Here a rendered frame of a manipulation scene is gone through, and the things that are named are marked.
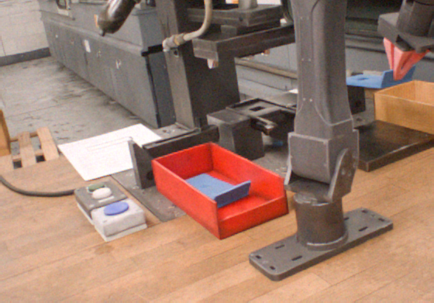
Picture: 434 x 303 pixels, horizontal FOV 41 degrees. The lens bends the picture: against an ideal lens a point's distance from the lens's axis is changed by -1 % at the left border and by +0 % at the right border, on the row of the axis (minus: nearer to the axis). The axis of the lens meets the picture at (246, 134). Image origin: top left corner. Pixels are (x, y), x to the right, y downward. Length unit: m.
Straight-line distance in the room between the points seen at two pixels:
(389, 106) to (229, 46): 0.36
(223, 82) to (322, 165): 0.66
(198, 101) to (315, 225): 0.65
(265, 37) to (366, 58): 0.80
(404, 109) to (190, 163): 0.43
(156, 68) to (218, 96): 2.90
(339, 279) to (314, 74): 0.25
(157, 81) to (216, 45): 3.22
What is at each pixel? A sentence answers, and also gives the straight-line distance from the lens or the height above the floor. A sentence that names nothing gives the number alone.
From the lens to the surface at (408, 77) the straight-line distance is 1.04.
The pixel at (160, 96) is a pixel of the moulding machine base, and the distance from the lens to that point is 4.27.
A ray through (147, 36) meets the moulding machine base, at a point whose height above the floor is 0.78.
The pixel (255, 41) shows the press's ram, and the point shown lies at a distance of 1.08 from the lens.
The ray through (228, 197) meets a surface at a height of 0.92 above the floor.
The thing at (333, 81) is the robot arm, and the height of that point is 1.12.
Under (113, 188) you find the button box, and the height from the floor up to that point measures 0.93.
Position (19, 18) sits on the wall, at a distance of 10.24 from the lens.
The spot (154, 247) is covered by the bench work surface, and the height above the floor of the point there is 0.90.
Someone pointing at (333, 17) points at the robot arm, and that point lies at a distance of 0.71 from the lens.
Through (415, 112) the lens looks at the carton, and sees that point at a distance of 1.15.
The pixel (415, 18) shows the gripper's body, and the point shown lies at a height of 1.15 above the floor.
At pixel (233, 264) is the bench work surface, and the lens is 0.78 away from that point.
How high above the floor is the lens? 1.29
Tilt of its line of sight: 18 degrees down
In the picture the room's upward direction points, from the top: 8 degrees counter-clockwise
